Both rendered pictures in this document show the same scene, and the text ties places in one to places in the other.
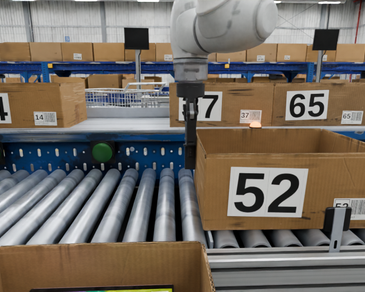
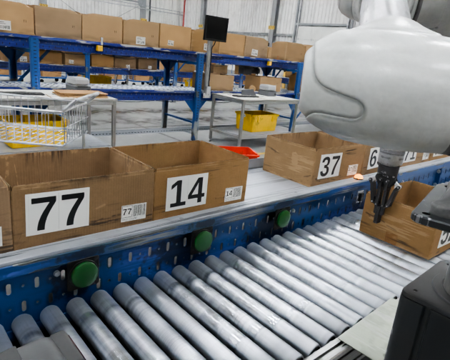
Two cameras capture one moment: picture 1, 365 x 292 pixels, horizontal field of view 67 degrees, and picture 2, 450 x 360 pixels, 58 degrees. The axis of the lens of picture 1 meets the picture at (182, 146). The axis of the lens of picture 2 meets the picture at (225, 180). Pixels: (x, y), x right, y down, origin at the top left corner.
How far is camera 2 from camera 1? 146 cm
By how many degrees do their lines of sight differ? 39
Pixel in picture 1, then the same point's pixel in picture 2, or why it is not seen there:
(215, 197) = (436, 239)
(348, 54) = (230, 46)
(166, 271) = not seen: outside the picture
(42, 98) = (234, 173)
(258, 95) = (358, 153)
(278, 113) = (364, 164)
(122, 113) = not seen: hidden behind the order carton
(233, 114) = (344, 169)
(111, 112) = not seen: hidden behind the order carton
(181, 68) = (397, 158)
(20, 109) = (215, 188)
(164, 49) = not seen: outside the picture
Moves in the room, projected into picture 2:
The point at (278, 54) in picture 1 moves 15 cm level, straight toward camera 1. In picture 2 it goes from (161, 37) to (163, 37)
